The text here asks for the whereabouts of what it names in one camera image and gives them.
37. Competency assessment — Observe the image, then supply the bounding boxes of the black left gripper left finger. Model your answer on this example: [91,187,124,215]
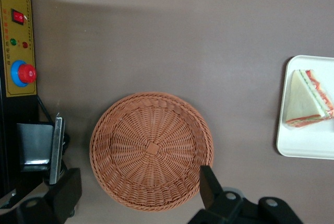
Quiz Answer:
[44,167,83,224]

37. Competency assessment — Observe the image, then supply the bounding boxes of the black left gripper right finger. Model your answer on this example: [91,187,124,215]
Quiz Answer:
[199,164,223,210]

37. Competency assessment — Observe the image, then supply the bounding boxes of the triangular sandwich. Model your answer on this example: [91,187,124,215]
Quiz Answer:
[284,68,334,129]

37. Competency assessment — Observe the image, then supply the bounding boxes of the brown round wicker basket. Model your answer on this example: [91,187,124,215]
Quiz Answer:
[89,91,214,212]

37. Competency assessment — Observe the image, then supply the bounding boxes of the beige rectangular tray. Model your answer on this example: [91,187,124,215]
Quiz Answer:
[276,54,334,160]

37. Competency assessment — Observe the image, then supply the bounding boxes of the black machine yellow panel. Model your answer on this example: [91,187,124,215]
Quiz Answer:
[0,0,69,210]

